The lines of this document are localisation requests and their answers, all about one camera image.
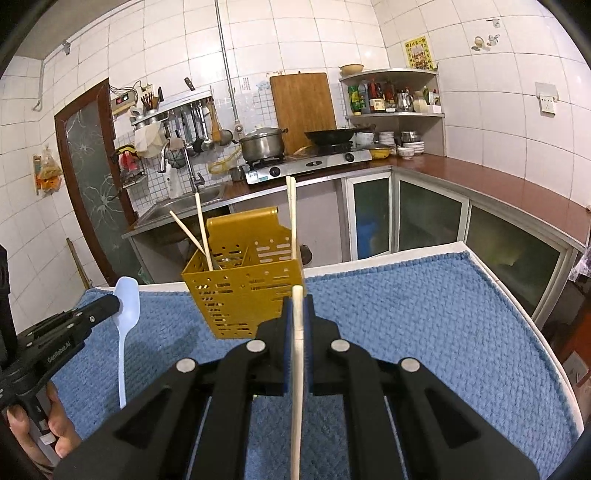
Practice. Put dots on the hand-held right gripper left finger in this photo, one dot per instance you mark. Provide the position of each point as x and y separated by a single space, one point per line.
287 350

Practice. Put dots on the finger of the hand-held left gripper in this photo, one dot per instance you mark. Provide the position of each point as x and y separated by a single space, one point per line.
83 325

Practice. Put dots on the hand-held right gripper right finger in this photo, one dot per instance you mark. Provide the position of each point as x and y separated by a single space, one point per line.
310 350

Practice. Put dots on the wooden chopstick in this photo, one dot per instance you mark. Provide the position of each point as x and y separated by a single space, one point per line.
294 217
298 314
189 233
289 217
203 230

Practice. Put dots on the white plastic spoon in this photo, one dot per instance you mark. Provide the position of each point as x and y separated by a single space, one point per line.
129 295

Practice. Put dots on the yellow perforated utensil holder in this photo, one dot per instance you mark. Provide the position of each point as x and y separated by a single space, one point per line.
240 286

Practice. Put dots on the row of hanging kitchen utensils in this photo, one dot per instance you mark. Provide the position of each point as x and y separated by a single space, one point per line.
198 129

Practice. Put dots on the person's left hand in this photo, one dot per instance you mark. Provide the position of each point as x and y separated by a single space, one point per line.
64 429

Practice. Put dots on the dark round object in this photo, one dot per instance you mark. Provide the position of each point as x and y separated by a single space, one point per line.
307 254

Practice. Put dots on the blue knitted mat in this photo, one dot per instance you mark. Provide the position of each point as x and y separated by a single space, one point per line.
415 323

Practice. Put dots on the brown frosted glass door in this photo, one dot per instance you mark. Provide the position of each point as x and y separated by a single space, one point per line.
92 184

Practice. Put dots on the steel sink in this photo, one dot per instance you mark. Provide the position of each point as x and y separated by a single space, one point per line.
184 203

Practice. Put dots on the orange hanging bag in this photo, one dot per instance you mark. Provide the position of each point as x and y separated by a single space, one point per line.
46 170

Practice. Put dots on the glass cabinet door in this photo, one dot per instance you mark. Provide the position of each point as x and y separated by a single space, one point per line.
369 203
517 258
429 217

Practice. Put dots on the red hanging item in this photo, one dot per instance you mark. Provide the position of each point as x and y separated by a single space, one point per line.
129 161

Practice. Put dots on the small metal cup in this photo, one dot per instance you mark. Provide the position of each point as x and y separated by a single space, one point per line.
236 174

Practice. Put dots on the steel gas stove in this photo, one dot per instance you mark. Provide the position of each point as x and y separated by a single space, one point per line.
314 164

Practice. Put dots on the steel faucet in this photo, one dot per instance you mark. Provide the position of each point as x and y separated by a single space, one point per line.
189 161

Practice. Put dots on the white hanging cloth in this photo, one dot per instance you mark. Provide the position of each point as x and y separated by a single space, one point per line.
150 141

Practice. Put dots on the steel pot with lid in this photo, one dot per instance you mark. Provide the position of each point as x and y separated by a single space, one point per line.
261 143

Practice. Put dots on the yellow item on counter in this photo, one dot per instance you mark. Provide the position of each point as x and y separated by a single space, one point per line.
381 153

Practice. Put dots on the black wok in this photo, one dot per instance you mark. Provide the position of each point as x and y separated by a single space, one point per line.
332 135

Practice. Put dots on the white cup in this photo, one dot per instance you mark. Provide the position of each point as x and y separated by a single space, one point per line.
364 138

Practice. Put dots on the stack of white bowls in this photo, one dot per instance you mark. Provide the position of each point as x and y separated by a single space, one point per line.
411 148

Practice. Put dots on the utensil cup with chopsticks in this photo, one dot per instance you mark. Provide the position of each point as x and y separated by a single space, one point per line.
148 105

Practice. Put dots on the white box with red display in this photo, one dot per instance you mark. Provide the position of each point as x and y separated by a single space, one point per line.
124 99

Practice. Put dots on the small metal pot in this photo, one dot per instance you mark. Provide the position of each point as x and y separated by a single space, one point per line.
410 136

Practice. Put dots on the wooden cutting board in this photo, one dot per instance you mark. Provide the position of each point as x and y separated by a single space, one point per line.
302 106

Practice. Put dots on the white corner shelf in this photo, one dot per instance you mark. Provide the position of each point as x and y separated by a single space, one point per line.
392 117

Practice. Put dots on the row of condiment bottles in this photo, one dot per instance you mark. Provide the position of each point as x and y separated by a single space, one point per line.
378 99

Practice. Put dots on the beige bowl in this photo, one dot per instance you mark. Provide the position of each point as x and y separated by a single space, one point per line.
352 69

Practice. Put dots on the vertical metal pipe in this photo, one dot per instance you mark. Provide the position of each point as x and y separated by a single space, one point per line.
226 60

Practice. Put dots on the metal wall rack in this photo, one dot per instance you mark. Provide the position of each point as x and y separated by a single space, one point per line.
180 104

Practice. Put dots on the white wall pipe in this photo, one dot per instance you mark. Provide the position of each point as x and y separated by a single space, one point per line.
42 78

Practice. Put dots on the yellow wall poster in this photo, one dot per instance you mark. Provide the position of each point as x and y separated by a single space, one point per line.
419 53

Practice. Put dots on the white wall socket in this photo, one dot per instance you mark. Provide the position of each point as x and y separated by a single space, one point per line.
547 98

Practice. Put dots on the wall sticker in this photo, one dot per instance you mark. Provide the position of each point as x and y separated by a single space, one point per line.
480 42

